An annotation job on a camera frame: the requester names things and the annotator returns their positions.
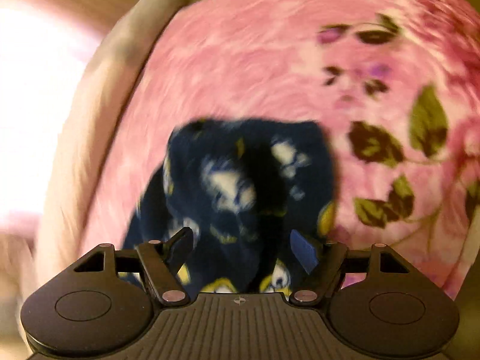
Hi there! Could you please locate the pink floral bed blanket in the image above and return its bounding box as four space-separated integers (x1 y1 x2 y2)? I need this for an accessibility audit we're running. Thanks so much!
80 0 479 297

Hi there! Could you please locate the navy cartoon print fleece garment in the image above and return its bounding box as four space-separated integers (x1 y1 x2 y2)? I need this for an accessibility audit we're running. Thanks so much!
123 119 335 296

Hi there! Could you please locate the cream quilted duvet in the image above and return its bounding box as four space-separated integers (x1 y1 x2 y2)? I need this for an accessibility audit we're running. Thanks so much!
33 0 188 287

